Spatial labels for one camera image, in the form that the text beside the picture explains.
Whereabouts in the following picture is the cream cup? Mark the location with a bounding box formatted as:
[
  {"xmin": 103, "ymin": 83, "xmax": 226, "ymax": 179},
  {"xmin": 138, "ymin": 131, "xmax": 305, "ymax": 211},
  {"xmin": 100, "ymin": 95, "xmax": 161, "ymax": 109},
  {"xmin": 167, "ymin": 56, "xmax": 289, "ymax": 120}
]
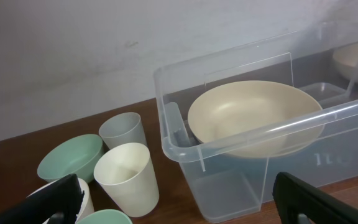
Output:
[{"xmin": 94, "ymin": 142, "xmax": 159, "ymax": 217}]

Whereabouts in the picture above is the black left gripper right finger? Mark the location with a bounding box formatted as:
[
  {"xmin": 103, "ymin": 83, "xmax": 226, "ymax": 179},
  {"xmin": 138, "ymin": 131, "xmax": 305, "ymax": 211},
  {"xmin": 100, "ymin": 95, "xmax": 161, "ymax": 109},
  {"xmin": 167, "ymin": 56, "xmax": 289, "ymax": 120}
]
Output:
[{"xmin": 272, "ymin": 172, "xmax": 358, "ymax": 224}]

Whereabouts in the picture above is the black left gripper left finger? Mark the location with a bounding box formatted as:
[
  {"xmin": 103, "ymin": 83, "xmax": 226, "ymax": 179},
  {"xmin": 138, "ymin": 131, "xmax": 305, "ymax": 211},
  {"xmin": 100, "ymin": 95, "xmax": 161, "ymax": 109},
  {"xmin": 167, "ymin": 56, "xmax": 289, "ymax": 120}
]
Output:
[{"xmin": 0, "ymin": 174, "xmax": 85, "ymax": 223}]

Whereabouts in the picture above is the clear plastic storage container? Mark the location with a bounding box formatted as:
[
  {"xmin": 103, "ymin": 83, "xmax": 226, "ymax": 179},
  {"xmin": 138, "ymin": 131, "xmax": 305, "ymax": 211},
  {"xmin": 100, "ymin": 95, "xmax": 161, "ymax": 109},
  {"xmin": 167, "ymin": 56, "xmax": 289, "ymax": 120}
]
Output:
[{"xmin": 154, "ymin": 21, "xmax": 358, "ymax": 223}]

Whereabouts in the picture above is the green bowl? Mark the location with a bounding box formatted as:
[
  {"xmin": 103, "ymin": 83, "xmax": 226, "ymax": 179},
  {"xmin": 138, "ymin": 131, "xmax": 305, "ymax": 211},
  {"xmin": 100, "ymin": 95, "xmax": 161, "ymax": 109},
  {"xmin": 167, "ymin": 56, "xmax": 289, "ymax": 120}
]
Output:
[{"xmin": 37, "ymin": 134, "xmax": 104, "ymax": 183}]

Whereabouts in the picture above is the white bowl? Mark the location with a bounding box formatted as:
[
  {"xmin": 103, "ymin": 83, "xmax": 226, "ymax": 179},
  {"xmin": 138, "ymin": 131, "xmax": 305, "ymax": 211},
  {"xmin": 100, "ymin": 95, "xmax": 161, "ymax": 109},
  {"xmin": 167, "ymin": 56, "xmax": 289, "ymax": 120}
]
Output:
[{"xmin": 28, "ymin": 174, "xmax": 94, "ymax": 223}]

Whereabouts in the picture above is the green cup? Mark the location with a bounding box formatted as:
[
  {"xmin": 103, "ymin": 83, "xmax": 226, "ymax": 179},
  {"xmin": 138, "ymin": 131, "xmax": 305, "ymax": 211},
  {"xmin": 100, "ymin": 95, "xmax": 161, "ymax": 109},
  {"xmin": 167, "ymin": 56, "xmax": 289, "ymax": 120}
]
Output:
[{"xmin": 77, "ymin": 209, "xmax": 132, "ymax": 224}]

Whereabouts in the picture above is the grey cup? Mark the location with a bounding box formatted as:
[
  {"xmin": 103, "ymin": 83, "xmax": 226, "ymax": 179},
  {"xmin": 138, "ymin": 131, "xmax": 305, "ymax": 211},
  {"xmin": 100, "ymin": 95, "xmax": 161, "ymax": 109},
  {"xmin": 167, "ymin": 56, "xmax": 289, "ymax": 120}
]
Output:
[{"xmin": 99, "ymin": 112, "xmax": 147, "ymax": 149}]

